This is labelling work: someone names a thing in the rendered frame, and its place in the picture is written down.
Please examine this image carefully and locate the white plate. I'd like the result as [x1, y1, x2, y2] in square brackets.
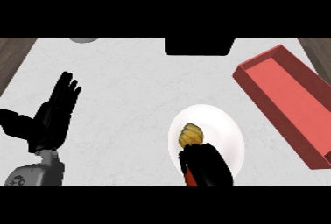
[167, 103, 245, 182]

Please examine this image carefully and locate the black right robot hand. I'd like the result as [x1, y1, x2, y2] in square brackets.
[177, 142, 235, 187]

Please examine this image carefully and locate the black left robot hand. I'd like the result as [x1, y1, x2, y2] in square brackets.
[0, 71, 83, 154]

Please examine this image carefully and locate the grey round object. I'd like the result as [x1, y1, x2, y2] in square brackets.
[68, 37, 100, 45]

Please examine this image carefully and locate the black appliance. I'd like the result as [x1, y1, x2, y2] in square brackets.
[164, 37, 236, 57]

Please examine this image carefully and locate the red object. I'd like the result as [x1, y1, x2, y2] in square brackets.
[183, 166, 199, 187]

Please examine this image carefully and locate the yellow bell pepper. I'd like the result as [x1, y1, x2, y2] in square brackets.
[177, 122, 204, 149]

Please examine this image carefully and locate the red cardboard box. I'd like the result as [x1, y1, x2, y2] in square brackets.
[232, 44, 331, 171]

